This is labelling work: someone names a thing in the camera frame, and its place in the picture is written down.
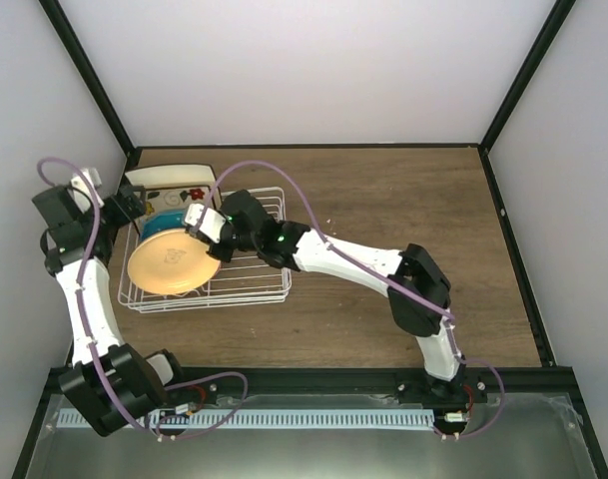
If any teal dotted plate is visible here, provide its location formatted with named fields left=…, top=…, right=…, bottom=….
left=140, top=210, right=186, bottom=241

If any square floral plate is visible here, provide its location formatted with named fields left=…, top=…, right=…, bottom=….
left=145, top=186, right=210, bottom=217

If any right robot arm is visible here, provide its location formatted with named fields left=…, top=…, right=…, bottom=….
left=194, top=190, right=465, bottom=402

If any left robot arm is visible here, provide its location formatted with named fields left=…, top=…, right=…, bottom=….
left=32, top=168, right=189, bottom=437

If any slotted cable duct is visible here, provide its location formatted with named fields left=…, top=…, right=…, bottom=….
left=57, top=408, right=435, bottom=430

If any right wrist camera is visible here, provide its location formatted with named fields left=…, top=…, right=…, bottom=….
left=183, top=204, right=228, bottom=243

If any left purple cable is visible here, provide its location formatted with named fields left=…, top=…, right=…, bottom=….
left=37, top=157, right=250, bottom=444

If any cream square plate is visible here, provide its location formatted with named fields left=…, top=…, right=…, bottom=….
left=125, top=164, right=216, bottom=190

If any black front frame rail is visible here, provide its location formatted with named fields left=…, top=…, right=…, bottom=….
left=48, top=366, right=574, bottom=400

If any orange round plate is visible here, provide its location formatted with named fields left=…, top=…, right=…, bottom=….
left=127, top=229, right=221, bottom=295

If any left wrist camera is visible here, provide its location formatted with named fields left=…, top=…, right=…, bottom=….
left=70, top=168, right=104, bottom=212

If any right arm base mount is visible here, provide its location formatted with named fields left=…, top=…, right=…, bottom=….
left=394, top=367, right=487, bottom=408

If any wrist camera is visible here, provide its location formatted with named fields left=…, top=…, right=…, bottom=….
left=70, top=168, right=104, bottom=212
left=183, top=204, right=228, bottom=243

